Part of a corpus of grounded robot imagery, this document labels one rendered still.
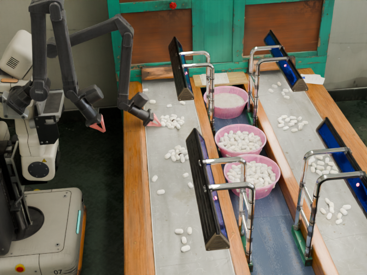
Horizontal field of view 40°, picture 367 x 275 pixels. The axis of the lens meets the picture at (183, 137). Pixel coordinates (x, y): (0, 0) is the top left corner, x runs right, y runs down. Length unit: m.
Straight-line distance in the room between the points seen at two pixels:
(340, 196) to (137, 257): 0.95
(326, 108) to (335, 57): 1.47
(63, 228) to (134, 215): 0.81
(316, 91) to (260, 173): 0.85
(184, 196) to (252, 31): 1.30
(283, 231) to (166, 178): 0.60
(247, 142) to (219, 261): 0.83
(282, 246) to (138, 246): 0.60
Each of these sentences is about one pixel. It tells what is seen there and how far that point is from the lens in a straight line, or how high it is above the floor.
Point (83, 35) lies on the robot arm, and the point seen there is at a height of 1.30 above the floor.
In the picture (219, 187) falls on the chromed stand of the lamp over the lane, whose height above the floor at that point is 1.11.
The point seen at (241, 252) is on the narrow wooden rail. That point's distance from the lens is 2.03.
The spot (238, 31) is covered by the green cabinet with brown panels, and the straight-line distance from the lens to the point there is 3.17.
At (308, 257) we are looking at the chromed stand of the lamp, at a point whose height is 0.72.
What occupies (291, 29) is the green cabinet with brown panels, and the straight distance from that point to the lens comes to 3.27.
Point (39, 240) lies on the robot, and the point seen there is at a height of 0.28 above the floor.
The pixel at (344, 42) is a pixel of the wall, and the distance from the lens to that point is 4.36.
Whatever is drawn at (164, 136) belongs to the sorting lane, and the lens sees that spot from 2.71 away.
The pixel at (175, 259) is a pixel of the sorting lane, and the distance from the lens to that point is 2.04.
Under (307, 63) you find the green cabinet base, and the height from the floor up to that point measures 0.79.
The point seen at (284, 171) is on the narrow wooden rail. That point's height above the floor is 0.76.
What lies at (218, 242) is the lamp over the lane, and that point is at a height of 1.08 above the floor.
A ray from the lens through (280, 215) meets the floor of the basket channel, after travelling 2.33.
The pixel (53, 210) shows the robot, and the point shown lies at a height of 0.28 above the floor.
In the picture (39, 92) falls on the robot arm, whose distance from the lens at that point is 2.21.
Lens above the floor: 2.25
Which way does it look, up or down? 34 degrees down
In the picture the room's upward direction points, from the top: 2 degrees counter-clockwise
